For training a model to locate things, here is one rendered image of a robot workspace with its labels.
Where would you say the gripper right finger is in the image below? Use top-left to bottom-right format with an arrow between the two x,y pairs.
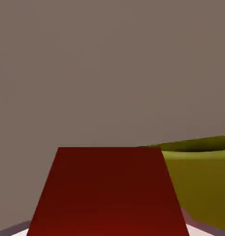
180,207 -> 225,236

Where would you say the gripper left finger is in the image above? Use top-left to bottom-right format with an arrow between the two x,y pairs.
0,220 -> 31,236

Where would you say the small red cube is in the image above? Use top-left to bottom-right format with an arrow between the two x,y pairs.
26,147 -> 190,236

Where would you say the large yellow box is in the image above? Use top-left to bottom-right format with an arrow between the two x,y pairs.
137,134 -> 225,233

